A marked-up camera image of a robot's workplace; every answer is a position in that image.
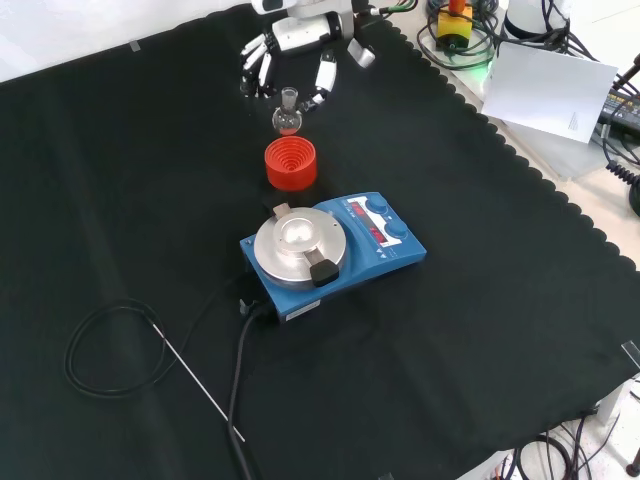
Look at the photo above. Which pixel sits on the white bench leg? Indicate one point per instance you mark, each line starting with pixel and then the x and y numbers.
pixel 612 400

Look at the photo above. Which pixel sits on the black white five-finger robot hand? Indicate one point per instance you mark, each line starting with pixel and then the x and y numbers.
pixel 305 32

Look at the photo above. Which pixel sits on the clear tape piece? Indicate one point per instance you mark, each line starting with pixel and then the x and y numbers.
pixel 135 46
pixel 631 352

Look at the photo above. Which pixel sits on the clear glass round-bottom flask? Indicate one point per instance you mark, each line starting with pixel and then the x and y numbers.
pixel 287 120

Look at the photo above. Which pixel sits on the yellow stop button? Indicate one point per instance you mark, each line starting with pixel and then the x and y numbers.
pixel 454 25

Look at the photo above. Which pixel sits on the black adapter box yellow label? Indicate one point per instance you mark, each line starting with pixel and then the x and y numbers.
pixel 622 107

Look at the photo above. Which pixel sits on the pale grey board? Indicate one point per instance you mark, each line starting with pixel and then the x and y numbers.
pixel 560 155

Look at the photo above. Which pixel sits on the black bench cloth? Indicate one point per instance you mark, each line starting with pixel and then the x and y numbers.
pixel 450 350

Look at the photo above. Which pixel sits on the white paper sheet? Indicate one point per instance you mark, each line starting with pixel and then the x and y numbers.
pixel 545 90

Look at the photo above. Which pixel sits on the blue-base heater with steel plate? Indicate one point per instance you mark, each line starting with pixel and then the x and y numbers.
pixel 395 252

